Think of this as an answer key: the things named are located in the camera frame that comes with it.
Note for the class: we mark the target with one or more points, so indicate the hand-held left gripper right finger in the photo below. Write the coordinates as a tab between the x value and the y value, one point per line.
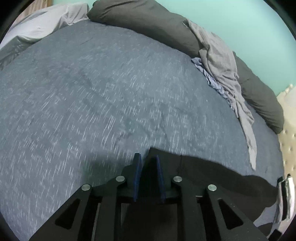
160	178

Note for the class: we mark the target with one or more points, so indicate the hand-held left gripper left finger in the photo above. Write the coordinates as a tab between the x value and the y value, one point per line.
137	176

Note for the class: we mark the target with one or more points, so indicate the black sweater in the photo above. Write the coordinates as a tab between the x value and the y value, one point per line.
231	183

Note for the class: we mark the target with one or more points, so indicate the pale blue crumpled cloth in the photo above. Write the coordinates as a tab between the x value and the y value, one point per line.
211	81

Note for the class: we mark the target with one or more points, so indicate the black folded garment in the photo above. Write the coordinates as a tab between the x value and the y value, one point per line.
282	192

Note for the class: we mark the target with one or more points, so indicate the pale grey folded garment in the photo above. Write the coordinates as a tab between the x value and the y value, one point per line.
278	213

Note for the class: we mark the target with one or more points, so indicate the grey sweater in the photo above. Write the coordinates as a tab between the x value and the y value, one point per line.
219	62

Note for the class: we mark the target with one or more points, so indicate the cream tufted headboard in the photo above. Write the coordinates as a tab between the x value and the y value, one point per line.
288	129

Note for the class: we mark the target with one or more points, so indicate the dark grey rolled duvet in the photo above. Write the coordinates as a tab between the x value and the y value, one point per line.
150	20

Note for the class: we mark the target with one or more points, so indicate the light grey blanket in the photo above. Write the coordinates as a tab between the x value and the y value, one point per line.
41	23

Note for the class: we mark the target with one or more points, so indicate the striped pink curtain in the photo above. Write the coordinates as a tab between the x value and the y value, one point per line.
34	5

